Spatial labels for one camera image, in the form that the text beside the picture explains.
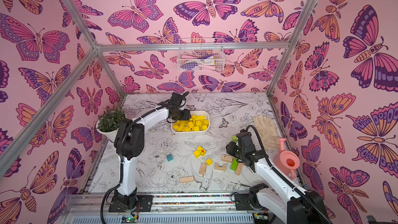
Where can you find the yellow cube red cross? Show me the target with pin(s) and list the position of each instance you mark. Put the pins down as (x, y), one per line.
(202, 151)

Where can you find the wire basket on wall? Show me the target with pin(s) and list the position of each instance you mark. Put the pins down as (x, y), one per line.
(201, 54)

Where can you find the teal block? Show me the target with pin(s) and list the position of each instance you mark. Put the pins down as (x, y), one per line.
(169, 157)

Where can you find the small natural wood block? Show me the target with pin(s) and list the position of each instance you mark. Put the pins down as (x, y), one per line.
(227, 158)

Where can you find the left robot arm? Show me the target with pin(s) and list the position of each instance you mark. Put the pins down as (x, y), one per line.
(130, 143)

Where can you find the natural wood block upright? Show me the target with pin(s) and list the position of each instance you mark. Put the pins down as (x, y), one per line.
(203, 169)

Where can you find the pink watering can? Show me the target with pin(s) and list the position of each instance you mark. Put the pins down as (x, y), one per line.
(286, 161)

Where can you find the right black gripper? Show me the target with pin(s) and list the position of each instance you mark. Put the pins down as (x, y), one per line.
(234, 149)

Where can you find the white plastic bin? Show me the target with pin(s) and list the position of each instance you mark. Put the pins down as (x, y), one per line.
(198, 124)

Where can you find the tan wood block right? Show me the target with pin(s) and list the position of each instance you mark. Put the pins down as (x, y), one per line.
(239, 168)

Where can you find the long natural wood block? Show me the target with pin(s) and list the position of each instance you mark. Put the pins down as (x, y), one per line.
(187, 179)

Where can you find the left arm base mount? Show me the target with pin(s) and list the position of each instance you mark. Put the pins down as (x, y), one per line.
(132, 203)

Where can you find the potted green plant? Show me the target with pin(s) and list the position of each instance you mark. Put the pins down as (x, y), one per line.
(109, 121)

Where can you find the green rectangular block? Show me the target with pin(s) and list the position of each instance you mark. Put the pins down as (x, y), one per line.
(234, 165)

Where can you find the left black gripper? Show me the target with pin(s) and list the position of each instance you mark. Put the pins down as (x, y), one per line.
(187, 115)

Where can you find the beige work glove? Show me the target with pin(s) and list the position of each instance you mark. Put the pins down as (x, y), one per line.
(267, 132)

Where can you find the natural wood arch block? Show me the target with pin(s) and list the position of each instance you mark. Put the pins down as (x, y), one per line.
(221, 168)

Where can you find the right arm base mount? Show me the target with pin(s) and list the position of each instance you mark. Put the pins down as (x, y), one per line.
(246, 202)

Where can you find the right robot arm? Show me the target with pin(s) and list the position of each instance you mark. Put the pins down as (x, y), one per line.
(288, 201)

